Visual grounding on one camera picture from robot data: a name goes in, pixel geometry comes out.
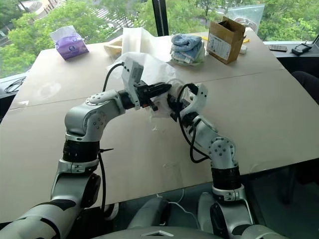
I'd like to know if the grey rounded robot leg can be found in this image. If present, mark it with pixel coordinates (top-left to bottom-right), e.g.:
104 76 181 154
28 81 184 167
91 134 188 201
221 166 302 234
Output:
126 197 173 229

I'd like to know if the black window frame post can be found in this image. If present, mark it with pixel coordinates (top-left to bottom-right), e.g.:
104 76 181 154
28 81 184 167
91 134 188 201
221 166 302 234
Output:
152 0 170 37

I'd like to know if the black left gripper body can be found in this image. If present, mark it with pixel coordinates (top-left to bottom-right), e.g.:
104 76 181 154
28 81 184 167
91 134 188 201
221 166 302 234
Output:
133 80 160 113

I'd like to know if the thin black looped cable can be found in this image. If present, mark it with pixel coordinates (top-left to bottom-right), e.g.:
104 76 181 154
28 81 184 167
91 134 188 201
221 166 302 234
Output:
3 76 27 94

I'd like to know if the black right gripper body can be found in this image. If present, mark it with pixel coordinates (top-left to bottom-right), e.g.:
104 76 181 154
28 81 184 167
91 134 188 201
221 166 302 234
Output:
170 99 187 123

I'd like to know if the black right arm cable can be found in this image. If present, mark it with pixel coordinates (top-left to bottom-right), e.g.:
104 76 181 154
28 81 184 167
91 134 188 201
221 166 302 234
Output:
177 83 210 164

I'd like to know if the black smartphone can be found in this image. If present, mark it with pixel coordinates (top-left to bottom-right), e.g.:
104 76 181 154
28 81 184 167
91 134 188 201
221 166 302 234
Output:
268 44 288 53

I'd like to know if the black and white rounded shape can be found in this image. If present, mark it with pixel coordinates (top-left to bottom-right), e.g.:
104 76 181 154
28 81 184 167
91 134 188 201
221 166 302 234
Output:
102 203 120 222

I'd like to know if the thin white cable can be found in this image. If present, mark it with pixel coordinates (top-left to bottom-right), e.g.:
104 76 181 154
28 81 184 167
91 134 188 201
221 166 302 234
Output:
156 188 200 223

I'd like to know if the beige flat cloth bag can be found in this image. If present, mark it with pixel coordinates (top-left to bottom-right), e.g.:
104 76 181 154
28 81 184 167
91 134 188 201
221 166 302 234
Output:
103 36 124 60

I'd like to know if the grey robot torso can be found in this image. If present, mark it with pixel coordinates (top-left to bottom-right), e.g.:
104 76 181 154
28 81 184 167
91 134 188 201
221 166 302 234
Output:
91 225 250 239

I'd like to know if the light blue folded towel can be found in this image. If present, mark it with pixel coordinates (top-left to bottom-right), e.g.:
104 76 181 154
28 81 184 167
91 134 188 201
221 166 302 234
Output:
170 34 206 55

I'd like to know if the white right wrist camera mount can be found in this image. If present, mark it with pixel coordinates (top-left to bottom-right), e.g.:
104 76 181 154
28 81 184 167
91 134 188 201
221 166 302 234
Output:
181 83 209 118

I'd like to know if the purple tissue pack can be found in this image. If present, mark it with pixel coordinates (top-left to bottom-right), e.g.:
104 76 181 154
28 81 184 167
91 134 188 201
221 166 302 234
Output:
49 24 90 60

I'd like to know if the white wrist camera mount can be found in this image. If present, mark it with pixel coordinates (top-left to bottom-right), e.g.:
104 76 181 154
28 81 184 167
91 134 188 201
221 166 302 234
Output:
121 56 145 111
181 83 209 118

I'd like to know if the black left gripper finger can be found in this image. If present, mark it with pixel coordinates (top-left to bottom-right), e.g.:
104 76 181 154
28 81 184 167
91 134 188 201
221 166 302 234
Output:
149 89 171 98
148 83 173 92

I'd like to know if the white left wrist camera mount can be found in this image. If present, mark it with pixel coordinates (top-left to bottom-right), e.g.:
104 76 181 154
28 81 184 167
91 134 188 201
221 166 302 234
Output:
121 56 145 111

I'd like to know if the dark chair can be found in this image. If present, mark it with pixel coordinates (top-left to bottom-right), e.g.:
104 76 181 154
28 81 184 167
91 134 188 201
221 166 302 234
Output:
291 70 319 106

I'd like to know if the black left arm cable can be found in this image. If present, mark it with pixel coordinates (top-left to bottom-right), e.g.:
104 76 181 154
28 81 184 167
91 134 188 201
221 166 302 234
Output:
98 62 125 213

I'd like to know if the black handheld device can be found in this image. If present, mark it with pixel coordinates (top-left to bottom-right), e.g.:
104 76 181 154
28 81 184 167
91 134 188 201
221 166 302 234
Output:
291 42 313 56

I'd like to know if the translucent white drawstring bag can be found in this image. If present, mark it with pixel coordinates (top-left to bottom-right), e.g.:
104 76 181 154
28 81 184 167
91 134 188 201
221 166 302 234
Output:
106 51 187 132

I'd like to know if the white green folded towel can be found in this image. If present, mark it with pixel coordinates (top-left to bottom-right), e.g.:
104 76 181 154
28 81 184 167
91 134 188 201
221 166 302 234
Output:
170 48 206 67

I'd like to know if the open brown cardboard box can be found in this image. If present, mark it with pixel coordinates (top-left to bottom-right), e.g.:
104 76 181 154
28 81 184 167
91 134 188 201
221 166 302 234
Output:
206 16 247 65

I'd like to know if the clear zip plastic bag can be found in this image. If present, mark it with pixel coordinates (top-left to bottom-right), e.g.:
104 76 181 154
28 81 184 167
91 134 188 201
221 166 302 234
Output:
227 4 265 34

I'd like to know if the white paper bag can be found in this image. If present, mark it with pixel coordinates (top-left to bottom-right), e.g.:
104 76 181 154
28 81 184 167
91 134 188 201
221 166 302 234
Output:
121 26 160 57

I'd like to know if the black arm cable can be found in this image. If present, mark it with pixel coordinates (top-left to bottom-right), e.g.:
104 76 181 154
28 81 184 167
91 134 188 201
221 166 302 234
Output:
98 62 125 213
177 83 210 164

